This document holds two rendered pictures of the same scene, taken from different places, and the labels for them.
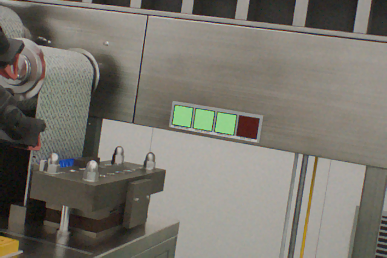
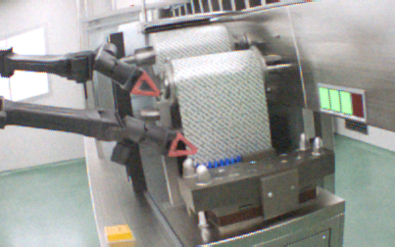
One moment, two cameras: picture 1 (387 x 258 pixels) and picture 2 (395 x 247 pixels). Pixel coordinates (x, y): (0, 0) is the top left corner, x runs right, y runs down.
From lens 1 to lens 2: 112 cm
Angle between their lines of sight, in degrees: 58
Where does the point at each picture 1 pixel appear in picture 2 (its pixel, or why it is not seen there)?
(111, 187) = (224, 187)
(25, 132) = (156, 142)
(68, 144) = (244, 140)
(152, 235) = (289, 223)
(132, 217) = (268, 210)
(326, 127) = not seen: outside the picture
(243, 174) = not seen: outside the picture
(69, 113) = (234, 111)
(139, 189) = (271, 183)
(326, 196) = not seen: outside the picture
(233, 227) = not seen: outside the picture
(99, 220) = (222, 217)
